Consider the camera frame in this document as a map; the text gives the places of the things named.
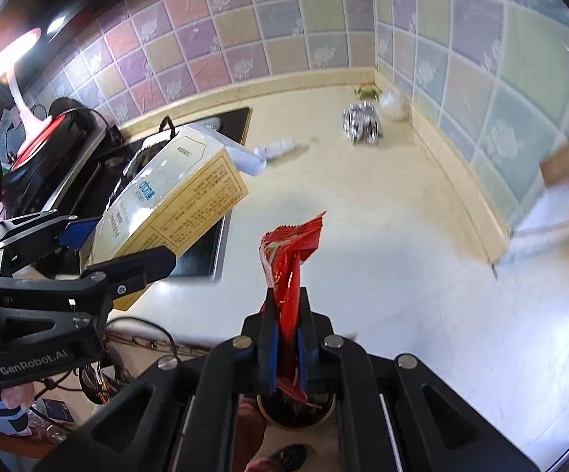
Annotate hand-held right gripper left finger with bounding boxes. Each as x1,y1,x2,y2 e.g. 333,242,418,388
33,288,285,472

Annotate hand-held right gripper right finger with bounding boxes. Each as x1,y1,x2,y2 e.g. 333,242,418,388
284,286,541,472

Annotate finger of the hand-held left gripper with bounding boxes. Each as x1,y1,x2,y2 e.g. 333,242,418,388
0,247,177,312
0,210,96,261

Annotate dark round trash bin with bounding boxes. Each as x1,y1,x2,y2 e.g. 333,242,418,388
256,388,338,428

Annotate yellow white carton box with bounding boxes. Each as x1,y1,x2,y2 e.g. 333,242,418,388
79,124,266,312

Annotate red snack wrapper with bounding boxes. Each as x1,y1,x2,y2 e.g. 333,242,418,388
259,210,327,406

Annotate person's left hand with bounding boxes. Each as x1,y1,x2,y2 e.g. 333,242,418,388
0,382,37,411

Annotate small dark blue box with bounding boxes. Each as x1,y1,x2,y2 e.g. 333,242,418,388
43,400,76,424

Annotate person's shoe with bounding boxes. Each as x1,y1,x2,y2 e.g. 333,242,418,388
245,443,310,472

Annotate red black round appliance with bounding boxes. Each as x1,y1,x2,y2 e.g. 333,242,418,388
6,98,111,178

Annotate pink gooseneck lamp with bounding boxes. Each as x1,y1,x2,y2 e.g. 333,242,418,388
0,29,54,148

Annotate black pan support grate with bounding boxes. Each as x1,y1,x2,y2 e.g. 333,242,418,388
137,115,177,148

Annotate black glass gas stove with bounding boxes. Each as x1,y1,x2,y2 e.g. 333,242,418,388
0,106,253,283

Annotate white squeeze tube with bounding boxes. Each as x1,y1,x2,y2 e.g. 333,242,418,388
254,138,311,162

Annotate crumpled silver foil wrapper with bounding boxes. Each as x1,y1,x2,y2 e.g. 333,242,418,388
342,101,386,146

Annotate clear plastic bag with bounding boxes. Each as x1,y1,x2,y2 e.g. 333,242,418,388
378,89,409,121

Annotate black cable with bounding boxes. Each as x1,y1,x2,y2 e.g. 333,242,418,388
105,317,177,384

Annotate bundle of coloured wires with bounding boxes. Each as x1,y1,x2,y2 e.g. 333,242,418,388
80,364,133,406

